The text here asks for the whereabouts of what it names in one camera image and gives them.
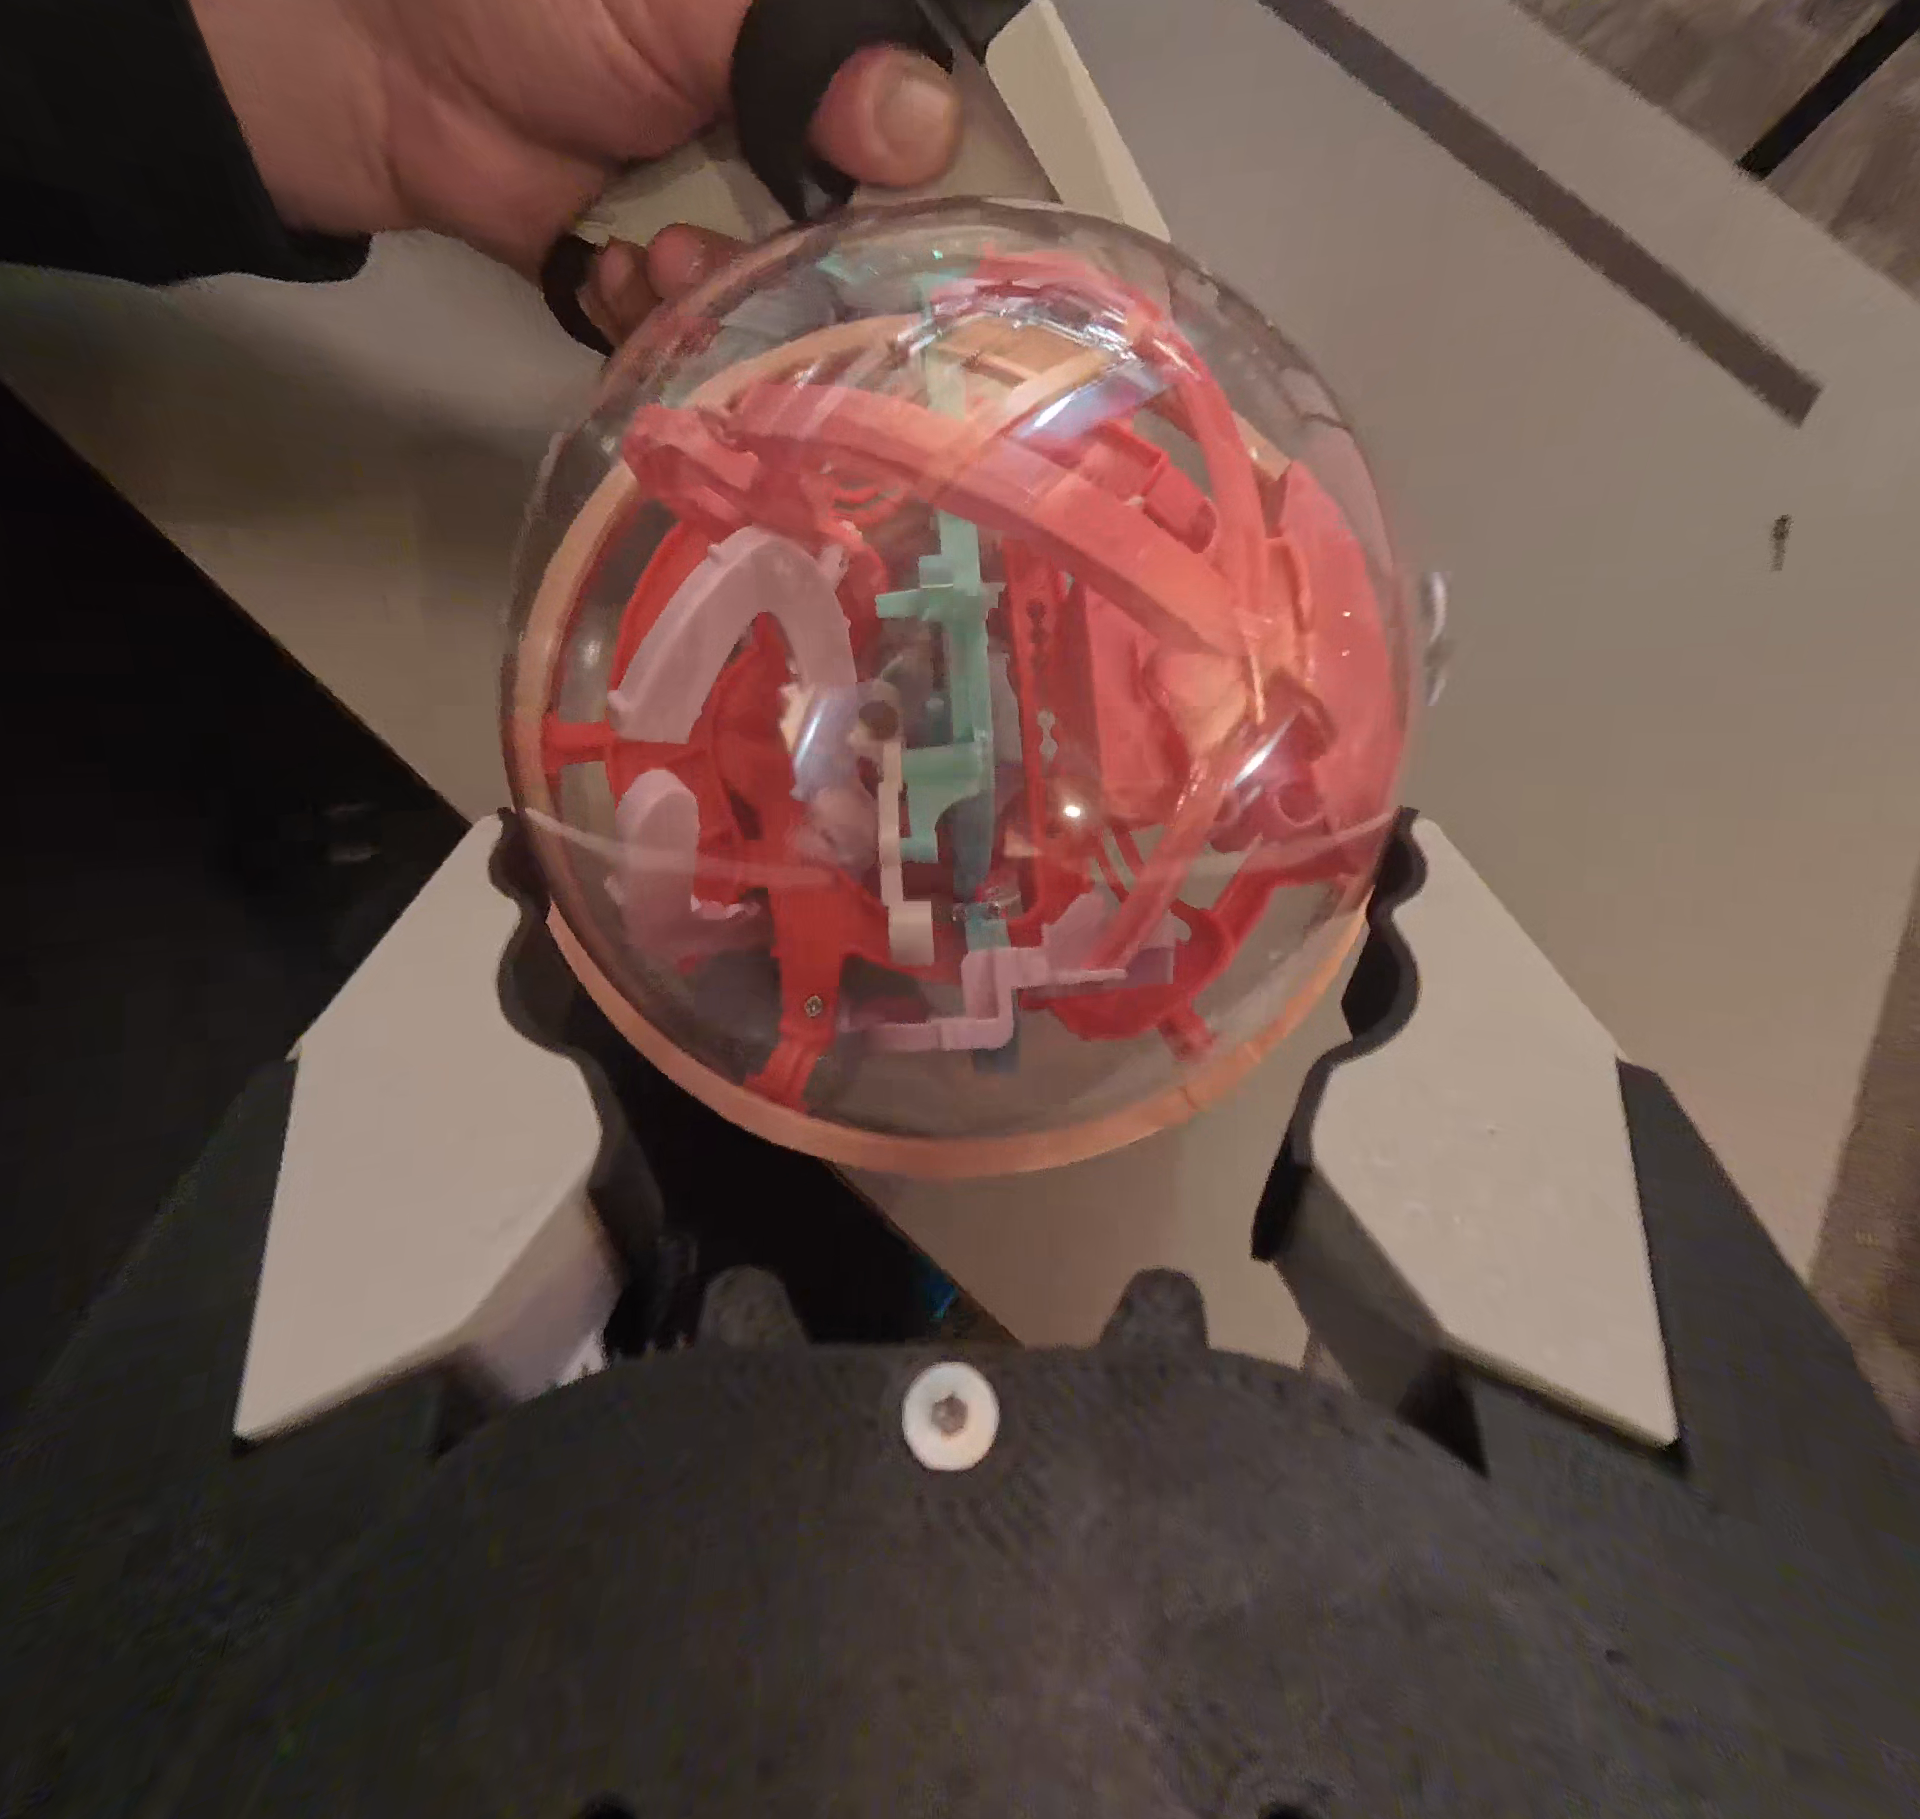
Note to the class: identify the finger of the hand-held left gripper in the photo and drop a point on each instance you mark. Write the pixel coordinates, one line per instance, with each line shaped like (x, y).
(1056, 138)

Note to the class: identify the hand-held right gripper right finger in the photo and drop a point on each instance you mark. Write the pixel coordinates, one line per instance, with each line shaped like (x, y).
(1470, 1189)

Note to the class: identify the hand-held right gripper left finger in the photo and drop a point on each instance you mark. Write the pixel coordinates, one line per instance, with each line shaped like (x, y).
(420, 1189)

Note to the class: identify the clear maze ball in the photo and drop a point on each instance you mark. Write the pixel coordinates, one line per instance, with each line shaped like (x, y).
(960, 679)

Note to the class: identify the person's left hand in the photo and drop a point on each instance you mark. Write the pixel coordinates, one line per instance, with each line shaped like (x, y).
(480, 49)

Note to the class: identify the black table leg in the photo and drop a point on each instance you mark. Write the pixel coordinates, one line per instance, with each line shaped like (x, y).
(1854, 71)

